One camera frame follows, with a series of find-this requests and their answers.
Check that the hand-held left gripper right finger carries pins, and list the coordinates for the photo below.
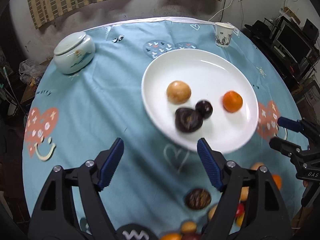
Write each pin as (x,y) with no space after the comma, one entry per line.
(210,165)

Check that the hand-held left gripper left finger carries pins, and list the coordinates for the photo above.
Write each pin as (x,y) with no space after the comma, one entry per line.
(111,165)

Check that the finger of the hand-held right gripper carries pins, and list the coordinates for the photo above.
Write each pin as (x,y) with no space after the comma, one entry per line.
(287,123)
(285,146)

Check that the orange mandarin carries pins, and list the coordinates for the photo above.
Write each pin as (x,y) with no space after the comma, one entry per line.
(277,181)
(232,101)

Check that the dark water chestnut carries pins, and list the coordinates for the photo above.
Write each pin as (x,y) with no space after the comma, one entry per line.
(197,198)
(188,120)

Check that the red cherry tomato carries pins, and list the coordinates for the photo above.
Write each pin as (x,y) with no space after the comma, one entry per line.
(240,208)

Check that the dark purple plum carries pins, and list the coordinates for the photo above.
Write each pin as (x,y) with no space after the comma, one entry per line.
(204,108)

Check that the yellow green tomato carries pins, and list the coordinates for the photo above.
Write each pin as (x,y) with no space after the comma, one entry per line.
(240,220)

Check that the red plum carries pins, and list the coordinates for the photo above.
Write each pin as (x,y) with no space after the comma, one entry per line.
(191,237)

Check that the tan round fruit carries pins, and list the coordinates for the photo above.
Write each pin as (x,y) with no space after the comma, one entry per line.
(257,166)
(188,227)
(244,193)
(213,211)
(178,92)

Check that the orange yellow tomato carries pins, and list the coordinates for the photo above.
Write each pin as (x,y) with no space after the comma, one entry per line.
(171,237)

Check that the white round plate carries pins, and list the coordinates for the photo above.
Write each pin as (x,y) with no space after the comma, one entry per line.
(200,72)

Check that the light blue printed tablecloth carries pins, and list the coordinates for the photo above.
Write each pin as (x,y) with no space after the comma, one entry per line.
(100,105)

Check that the black media stand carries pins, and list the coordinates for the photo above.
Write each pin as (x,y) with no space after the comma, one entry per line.
(275,60)

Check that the black computer monitor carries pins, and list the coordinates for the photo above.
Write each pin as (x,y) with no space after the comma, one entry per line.
(292,42)

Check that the black speaker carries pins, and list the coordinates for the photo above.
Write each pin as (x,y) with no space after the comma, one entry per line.
(311,28)

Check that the black hat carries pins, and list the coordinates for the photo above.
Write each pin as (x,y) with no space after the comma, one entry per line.
(258,27)

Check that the printed paper cup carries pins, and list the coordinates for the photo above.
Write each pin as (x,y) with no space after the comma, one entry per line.
(223,36)

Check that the small cardboard box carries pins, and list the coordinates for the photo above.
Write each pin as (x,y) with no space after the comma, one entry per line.
(291,13)

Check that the pale green lidded ceramic jar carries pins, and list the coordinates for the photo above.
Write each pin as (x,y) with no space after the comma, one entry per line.
(75,52)

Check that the clear plastic bag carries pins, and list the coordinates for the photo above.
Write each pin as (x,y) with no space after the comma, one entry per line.
(31,71)

